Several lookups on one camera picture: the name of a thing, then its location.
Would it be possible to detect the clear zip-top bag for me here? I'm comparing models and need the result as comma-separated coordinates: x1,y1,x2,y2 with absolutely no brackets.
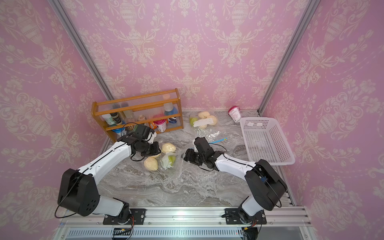
188,111,229,144
142,142,191,178

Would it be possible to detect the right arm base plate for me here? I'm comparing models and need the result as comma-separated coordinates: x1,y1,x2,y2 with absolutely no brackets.
221,208,267,226

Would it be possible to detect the white green bottle on shelf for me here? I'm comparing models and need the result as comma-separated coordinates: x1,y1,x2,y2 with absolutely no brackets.
102,114,116,126

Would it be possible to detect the green pear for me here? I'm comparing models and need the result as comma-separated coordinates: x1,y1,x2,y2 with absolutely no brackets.
189,117,199,127
168,156,176,168

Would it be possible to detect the pink lid yogurt cup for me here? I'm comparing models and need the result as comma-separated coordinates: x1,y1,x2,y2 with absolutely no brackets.
228,106,242,123

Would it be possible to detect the blue white bottle on shelf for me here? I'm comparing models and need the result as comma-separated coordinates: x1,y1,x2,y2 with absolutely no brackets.
164,103,178,124

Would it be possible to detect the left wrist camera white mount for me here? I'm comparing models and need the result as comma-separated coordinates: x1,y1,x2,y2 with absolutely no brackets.
132,124,157,144

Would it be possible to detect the orange snack packet on shelf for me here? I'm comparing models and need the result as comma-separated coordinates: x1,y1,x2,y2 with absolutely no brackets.
149,122,157,130

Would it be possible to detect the pink lid cup on shelf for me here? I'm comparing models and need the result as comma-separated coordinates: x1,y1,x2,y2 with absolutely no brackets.
154,119,167,133

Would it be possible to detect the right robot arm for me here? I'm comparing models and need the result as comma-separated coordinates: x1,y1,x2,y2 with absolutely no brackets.
183,137,288,225

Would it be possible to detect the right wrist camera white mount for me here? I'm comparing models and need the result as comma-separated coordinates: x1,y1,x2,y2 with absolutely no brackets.
194,137,215,157

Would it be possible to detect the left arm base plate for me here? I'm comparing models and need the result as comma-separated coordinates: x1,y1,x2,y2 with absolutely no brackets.
103,208,147,226

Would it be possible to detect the beige pear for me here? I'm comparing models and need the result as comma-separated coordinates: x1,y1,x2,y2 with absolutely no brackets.
144,157,159,171
162,143,177,154

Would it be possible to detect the white plastic basket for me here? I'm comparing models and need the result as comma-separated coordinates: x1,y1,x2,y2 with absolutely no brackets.
240,117,296,166

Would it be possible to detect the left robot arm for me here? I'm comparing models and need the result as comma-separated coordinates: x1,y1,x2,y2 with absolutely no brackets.
58,124,161,221

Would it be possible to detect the wooden shelf rack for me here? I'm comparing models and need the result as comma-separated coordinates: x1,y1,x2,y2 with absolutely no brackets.
91,88,184,142

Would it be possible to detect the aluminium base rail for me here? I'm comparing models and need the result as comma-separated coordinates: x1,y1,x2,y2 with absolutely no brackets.
54,206,316,240

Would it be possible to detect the blue lid cup lower shelf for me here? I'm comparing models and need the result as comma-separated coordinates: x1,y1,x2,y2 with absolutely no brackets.
112,128,127,139

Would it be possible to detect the dark spice jar on shelf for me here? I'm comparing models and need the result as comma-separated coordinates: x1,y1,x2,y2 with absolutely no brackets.
111,113,123,125

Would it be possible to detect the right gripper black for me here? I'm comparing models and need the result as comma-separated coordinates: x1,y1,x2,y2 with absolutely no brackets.
180,148,208,166

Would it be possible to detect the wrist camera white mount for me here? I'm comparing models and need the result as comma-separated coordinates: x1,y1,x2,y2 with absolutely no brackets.
132,124,157,144
194,137,215,157

